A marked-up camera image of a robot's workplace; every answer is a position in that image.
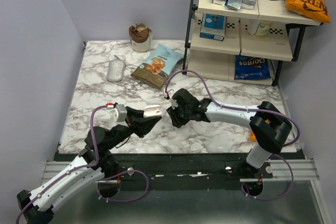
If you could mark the silver glitter pouch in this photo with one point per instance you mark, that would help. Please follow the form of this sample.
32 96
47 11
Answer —
116 69

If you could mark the blue Doritos chip bag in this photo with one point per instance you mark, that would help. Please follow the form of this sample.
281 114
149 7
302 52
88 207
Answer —
251 68

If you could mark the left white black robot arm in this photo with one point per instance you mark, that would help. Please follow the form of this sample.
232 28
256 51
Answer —
94 163

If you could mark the blue box on shelf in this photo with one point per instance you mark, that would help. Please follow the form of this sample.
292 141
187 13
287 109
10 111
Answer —
213 27

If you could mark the black frame beige shelf rack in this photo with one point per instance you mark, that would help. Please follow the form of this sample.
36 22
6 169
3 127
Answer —
215 59

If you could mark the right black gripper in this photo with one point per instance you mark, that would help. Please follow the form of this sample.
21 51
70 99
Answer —
176 121

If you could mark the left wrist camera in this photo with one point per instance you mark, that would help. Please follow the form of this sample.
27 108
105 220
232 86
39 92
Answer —
119 113

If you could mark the aluminium rail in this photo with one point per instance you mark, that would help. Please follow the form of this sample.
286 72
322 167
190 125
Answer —
302 169

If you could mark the brown white paper cup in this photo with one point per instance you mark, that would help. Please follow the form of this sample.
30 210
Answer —
140 37

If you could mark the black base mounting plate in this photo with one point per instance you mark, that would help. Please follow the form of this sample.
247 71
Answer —
183 172

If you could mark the light blue chip bag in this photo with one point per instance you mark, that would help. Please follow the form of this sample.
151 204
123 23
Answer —
157 67

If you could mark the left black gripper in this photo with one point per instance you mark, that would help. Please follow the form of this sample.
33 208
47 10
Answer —
138 125

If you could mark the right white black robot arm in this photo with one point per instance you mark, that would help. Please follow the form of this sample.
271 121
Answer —
270 128

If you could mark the orange snack bag on table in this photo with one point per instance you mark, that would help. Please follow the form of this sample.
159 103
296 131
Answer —
252 136

